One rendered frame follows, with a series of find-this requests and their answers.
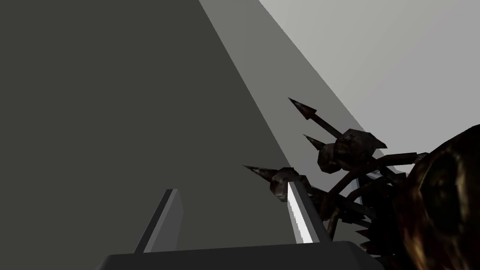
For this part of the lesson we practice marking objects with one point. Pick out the dark spiked metal ornament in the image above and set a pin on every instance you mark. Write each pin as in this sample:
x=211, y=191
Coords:
x=431, y=210

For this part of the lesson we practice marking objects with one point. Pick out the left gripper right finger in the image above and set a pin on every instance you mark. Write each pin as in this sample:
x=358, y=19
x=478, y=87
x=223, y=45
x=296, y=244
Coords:
x=302, y=213

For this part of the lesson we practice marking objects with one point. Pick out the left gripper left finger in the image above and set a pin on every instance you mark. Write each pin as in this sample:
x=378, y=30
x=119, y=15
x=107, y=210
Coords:
x=161, y=225

